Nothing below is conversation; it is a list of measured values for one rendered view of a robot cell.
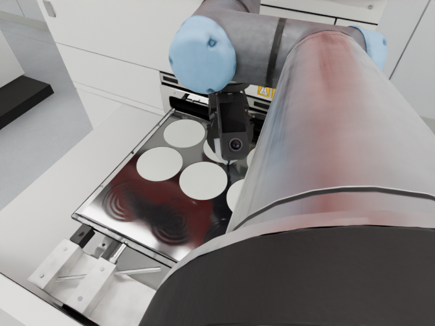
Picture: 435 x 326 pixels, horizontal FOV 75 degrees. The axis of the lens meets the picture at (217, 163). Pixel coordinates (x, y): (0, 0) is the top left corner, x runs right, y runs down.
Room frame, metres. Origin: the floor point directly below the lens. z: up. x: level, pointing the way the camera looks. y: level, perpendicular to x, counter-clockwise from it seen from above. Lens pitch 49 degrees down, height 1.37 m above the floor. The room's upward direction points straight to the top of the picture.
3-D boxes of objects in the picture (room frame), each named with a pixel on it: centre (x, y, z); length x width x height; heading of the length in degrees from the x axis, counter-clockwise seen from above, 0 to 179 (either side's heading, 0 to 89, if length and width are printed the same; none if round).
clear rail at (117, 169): (0.44, 0.19, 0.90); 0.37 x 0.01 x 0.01; 154
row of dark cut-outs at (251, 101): (0.57, -0.05, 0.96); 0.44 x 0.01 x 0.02; 64
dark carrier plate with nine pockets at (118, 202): (0.37, 0.03, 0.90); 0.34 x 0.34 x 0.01; 64
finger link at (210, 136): (0.40, 0.00, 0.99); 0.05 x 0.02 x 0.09; 96
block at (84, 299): (0.15, 0.20, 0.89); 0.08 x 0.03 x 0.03; 154
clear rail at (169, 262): (0.20, 0.11, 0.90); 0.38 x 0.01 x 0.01; 64
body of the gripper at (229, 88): (0.43, -0.02, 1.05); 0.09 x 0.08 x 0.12; 6
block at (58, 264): (0.19, 0.27, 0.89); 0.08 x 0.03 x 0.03; 154
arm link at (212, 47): (0.32, -0.01, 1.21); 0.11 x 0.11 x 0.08; 73
